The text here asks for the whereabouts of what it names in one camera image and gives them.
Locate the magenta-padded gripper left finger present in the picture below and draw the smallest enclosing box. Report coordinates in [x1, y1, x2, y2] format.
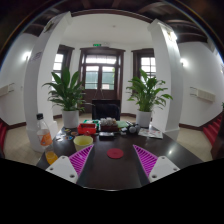
[45, 144, 96, 184]

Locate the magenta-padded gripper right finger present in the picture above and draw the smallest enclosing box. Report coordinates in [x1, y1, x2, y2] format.
[132, 144, 181, 184]

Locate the orange drink plastic bottle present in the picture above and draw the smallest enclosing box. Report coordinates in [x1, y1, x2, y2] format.
[35, 113, 59, 166]

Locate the pale yellow cup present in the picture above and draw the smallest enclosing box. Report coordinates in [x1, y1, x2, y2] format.
[73, 134, 94, 153]

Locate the white printed magazine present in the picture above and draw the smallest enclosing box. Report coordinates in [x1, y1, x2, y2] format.
[137, 127, 164, 140]

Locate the red box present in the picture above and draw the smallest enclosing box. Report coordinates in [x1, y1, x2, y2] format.
[77, 122, 98, 136]

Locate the flat round red coaster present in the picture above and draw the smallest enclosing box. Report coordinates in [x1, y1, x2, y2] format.
[106, 147, 125, 160]

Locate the black round device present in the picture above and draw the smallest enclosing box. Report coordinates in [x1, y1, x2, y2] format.
[126, 122, 142, 135]

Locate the flat black case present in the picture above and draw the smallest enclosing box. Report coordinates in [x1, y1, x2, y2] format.
[98, 131, 115, 139]

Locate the green and white box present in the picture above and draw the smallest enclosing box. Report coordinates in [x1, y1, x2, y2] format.
[83, 119, 101, 129]

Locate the brown box with white items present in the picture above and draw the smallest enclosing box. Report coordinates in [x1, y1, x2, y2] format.
[99, 117, 120, 133]

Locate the black chair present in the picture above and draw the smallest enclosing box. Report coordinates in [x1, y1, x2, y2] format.
[91, 98, 122, 121]

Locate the potted plant in white pot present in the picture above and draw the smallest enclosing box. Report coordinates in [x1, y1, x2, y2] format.
[125, 68, 174, 129]
[42, 66, 93, 129]

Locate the dark wooden double door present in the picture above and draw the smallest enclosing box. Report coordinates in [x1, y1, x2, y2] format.
[79, 47, 126, 103]

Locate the dark framed window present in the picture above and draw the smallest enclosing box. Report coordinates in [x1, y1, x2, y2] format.
[51, 44, 75, 84]
[131, 48, 157, 81]

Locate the white wall radiator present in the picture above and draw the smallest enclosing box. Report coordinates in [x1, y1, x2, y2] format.
[189, 86, 216, 103]
[0, 82, 16, 98]

